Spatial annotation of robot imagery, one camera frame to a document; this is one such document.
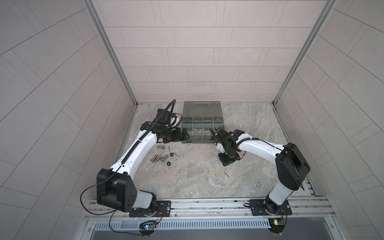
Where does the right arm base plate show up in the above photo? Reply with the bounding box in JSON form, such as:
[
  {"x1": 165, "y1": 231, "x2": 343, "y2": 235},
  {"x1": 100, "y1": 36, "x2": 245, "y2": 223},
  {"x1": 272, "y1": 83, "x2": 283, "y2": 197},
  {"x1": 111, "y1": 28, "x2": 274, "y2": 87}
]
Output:
[{"x1": 245, "y1": 199, "x2": 292, "y2": 216}]

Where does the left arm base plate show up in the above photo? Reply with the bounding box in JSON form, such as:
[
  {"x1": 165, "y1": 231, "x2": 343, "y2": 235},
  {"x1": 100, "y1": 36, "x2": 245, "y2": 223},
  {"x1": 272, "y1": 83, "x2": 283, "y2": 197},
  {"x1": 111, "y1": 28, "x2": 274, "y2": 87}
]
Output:
[{"x1": 129, "y1": 201, "x2": 172, "y2": 218}]

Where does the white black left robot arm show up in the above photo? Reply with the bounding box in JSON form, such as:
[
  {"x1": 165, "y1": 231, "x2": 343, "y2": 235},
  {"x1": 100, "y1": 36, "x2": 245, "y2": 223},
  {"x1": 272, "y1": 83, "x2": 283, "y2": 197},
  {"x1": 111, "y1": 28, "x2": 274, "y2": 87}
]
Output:
[{"x1": 97, "y1": 109, "x2": 189, "y2": 215}]

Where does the aluminium front rail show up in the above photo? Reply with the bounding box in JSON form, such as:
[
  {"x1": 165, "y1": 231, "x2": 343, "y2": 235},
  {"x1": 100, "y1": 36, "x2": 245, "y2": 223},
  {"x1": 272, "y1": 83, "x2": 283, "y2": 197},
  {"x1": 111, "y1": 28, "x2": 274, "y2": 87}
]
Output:
[{"x1": 83, "y1": 196, "x2": 335, "y2": 221}]

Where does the left green circuit board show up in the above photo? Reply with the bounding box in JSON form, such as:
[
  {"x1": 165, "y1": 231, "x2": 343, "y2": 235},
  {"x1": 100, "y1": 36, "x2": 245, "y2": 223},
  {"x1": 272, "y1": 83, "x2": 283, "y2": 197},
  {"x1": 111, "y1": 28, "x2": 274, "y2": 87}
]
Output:
[{"x1": 139, "y1": 221, "x2": 157, "y2": 231}]

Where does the silver spacer cluster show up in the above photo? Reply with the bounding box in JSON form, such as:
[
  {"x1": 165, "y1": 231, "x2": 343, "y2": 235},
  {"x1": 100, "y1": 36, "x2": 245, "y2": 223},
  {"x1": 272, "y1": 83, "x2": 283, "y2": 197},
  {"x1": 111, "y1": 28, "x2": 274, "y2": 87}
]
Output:
[{"x1": 150, "y1": 145, "x2": 169, "y2": 163}]

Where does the right circuit board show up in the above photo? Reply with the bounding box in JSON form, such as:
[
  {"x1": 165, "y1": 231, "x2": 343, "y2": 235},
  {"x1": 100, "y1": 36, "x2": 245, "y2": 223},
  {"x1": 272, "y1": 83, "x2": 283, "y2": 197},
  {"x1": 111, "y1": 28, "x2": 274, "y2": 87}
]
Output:
[{"x1": 268, "y1": 219, "x2": 286, "y2": 234}]

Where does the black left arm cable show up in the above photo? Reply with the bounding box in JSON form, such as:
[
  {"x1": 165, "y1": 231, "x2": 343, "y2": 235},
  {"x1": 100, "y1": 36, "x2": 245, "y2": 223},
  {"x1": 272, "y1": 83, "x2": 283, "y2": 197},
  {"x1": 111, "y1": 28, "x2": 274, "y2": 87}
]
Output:
[{"x1": 79, "y1": 179, "x2": 118, "y2": 216}]

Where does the white vent grille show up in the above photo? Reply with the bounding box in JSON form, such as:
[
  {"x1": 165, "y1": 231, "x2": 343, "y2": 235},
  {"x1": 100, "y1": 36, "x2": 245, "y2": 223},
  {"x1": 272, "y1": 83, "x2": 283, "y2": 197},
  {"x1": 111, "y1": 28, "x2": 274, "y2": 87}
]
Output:
[{"x1": 94, "y1": 219, "x2": 271, "y2": 231}]

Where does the grey compartment organizer box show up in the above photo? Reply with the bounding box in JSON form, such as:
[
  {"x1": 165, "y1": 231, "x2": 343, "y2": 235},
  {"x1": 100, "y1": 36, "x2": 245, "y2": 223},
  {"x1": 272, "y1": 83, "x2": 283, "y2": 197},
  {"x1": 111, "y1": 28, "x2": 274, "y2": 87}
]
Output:
[{"x1": 182, "y1": 101, "x2": 224, "y2": 144}]

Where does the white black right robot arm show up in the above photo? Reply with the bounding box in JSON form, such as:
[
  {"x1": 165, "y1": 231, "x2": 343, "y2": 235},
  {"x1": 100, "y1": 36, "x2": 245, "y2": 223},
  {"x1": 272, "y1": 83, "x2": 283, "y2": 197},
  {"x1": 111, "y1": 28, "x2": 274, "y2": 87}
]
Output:
[{"x1": 210, "y1": 129, "x2": 311, "y2": 215}]

